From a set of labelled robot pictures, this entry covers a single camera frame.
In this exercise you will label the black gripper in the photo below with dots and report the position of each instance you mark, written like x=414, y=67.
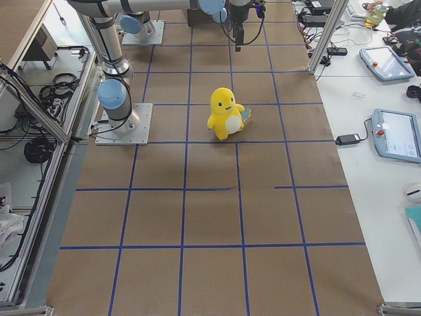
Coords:
x=239, y=12

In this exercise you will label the yellow plush dinosaur toy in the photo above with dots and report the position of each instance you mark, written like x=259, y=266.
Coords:
x=226, y=116

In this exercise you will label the yellow drink bottle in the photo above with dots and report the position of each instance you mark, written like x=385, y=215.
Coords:
x=376, y=15

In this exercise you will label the black power adapter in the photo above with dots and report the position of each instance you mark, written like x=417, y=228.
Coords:
x=347, y=139

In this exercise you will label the teach pendant far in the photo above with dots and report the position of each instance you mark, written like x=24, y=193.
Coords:
x=385, y=64

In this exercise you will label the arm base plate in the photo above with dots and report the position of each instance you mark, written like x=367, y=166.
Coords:
x=156, y=39
x=135, y=129

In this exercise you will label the white computer mouse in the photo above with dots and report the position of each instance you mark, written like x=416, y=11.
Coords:
x=412, y=192

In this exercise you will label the teach pendant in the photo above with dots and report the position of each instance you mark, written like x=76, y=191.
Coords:
x=385, y=64
x=396, y=135

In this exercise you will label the teach pendant near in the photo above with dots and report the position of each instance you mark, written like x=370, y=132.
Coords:
x=396, y=135

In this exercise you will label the aluminium frame post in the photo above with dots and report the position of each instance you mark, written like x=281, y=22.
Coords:
x=329, y=28

